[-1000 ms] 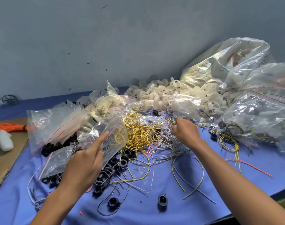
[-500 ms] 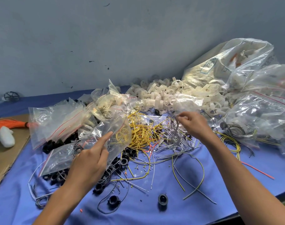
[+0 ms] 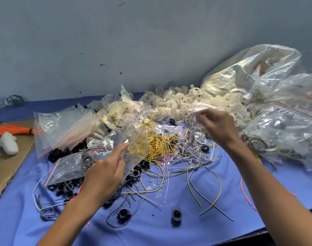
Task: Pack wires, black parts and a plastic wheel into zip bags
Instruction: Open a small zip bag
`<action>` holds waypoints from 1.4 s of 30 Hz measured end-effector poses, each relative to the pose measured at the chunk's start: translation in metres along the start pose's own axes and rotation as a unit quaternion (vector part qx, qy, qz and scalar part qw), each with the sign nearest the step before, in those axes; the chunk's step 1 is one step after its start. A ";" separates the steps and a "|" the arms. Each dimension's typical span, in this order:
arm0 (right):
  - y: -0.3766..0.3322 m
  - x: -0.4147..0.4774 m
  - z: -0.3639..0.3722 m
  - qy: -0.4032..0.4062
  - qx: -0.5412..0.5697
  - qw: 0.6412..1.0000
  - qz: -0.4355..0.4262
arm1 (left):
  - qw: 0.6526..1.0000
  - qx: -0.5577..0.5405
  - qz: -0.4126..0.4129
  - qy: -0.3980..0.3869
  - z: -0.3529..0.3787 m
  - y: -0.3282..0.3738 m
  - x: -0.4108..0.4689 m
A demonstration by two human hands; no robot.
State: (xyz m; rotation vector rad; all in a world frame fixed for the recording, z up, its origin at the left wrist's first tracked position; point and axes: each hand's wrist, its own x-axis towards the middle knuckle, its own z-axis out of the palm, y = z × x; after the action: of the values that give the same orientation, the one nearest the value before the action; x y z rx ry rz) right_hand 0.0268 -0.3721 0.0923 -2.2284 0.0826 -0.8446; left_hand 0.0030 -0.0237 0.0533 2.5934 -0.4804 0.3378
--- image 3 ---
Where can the pile of black plastic rings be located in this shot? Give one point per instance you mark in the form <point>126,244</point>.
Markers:
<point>61,151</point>

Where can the orange tie bundle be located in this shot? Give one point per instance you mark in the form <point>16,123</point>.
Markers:
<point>10,130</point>

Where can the heap of plastic bags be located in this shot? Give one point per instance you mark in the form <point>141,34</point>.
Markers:
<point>122,110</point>

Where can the brown cardboard sheet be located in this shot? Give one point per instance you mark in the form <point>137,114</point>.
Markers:
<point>7,171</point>

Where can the black round wheel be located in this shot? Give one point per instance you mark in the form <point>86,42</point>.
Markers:
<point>15,100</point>

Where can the stack of plastic bags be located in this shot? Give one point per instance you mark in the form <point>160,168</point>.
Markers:
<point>61,128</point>

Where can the person's right forearm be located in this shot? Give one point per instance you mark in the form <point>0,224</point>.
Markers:
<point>273,197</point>

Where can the clear zip plastic bag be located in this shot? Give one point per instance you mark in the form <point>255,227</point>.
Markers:
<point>135,143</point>

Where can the person's left hand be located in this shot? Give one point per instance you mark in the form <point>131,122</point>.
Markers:
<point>102,176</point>

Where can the person's left forearm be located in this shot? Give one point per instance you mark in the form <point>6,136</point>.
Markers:
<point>69,225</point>

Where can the pile of large plastic bags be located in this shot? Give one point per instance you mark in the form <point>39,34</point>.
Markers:
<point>268,74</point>

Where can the person's right hand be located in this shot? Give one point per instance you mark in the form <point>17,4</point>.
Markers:
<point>220,128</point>

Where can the red-zip plastic bag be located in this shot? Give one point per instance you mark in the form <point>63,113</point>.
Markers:
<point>63,169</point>

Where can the blue cloth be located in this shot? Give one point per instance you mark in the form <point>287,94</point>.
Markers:
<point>12,223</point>

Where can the white handheld device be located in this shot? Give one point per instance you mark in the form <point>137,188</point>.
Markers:
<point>8,143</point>

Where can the pile of white plastic wheels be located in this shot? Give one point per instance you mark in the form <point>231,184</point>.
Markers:
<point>181,102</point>

